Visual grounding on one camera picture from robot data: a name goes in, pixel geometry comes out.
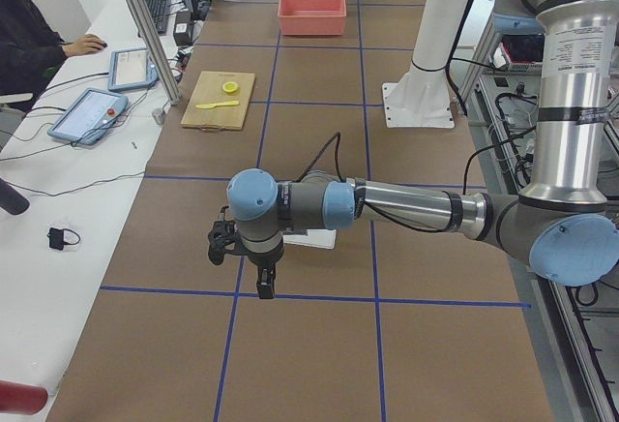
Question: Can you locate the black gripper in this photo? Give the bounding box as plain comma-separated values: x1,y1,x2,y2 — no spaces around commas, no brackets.
248,247,282,299

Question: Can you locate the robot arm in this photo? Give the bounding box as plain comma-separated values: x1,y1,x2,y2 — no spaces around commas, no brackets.
208,0,618,299

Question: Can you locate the person's hand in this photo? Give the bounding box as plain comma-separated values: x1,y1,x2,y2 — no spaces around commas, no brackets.
66,34,103,56

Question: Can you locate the white rectangular tray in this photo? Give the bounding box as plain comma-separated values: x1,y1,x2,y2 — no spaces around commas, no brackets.
283,229,337,250

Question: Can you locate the yellow plastic knife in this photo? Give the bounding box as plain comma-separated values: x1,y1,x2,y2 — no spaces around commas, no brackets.
195,100,240,109

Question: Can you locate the yellow lemon slice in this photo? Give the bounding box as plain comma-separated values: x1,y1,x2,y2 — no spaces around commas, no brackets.
221,81,239,94

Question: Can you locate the wooden cutting board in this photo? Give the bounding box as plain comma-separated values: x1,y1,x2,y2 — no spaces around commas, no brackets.
181,71,255,131

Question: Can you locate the near teach pendant tablet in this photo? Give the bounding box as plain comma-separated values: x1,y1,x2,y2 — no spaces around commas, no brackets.
47,88,129,146

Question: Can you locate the teach pendant tablet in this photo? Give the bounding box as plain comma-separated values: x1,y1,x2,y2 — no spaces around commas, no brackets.
47,88,129,146
107,47,158,92

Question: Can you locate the far teach pendant tablet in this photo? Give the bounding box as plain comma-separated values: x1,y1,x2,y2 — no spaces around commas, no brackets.
107,47,158,92

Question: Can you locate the black power adapter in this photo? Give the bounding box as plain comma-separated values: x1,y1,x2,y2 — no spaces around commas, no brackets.
173,11,194,46

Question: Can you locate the pink plastic bin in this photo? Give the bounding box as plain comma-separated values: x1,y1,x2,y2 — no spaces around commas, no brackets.
278,0,347,36

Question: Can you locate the red cylinder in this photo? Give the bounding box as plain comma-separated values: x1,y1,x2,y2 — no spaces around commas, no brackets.
0,380,48,415

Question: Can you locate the black keyboard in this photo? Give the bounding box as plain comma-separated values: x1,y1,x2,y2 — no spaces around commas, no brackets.
145,0,171,35

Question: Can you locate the seated person in black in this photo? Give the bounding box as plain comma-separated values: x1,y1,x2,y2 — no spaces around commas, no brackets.
1,0,76,112

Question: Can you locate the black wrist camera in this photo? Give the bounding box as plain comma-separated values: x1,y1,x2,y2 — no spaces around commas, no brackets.
208,220,243,265

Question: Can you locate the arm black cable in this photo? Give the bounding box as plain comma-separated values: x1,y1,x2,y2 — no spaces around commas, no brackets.
295,133,347,184

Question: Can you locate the small black clip with cable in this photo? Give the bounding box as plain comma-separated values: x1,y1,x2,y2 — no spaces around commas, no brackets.
47,227,81,251

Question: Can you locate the white camera stand column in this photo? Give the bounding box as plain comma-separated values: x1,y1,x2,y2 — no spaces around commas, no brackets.
382,0,469,129

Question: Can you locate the aluminium frame post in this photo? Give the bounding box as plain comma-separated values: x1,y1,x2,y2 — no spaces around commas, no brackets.
126,0,181,106

